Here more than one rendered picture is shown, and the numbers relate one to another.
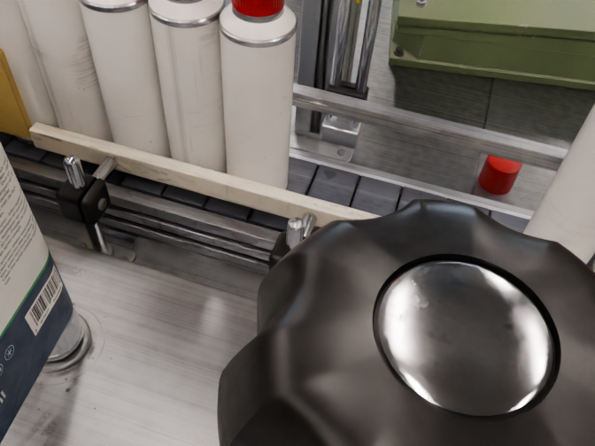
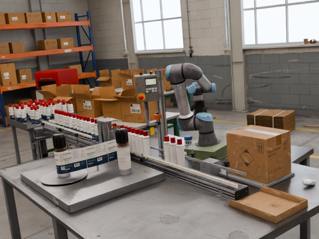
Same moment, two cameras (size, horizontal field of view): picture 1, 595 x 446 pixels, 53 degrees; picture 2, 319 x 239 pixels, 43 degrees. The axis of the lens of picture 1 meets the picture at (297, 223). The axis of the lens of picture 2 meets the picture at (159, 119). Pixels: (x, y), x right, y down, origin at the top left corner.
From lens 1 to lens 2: 2.55 m
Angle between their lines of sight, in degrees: 50
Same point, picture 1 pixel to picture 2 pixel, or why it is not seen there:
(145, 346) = not seen: hidden behind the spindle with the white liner
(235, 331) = (134, 164)
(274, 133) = (146, 148)
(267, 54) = (144, 139)
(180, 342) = not seen: hidden behind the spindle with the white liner
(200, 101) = (141, 145)
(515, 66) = (199, 157)
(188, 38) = (140, 138)
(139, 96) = (137, 145)
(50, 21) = (132, 137)
